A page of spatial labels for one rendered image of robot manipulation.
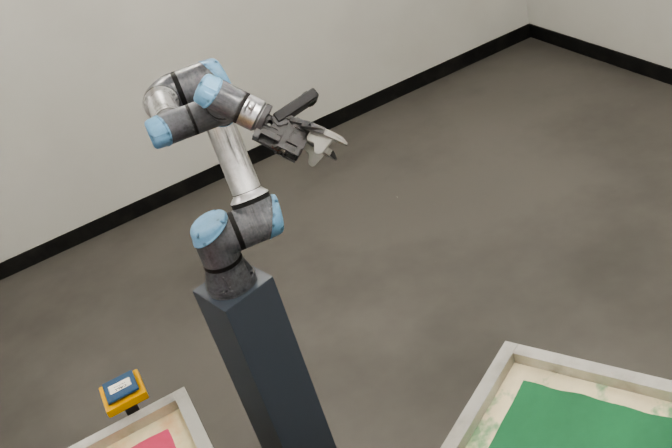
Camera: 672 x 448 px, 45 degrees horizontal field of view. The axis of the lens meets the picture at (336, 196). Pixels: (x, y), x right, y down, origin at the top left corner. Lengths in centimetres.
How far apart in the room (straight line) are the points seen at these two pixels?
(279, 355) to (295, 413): 24
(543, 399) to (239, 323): 86
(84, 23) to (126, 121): 67
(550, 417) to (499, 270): 205
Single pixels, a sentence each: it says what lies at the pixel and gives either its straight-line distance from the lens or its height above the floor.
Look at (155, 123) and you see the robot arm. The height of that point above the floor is 185.
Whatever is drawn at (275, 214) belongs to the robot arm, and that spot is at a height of 139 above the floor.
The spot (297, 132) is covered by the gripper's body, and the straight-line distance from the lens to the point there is 179.
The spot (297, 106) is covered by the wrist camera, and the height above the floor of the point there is 181.
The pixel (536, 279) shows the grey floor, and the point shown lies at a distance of 402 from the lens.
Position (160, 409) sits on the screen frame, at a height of 98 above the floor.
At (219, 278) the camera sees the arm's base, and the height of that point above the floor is 127.
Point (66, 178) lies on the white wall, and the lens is 542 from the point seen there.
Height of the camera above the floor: 254
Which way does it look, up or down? 30 degrees down
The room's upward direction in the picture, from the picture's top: 17 degrees counter-clockwise
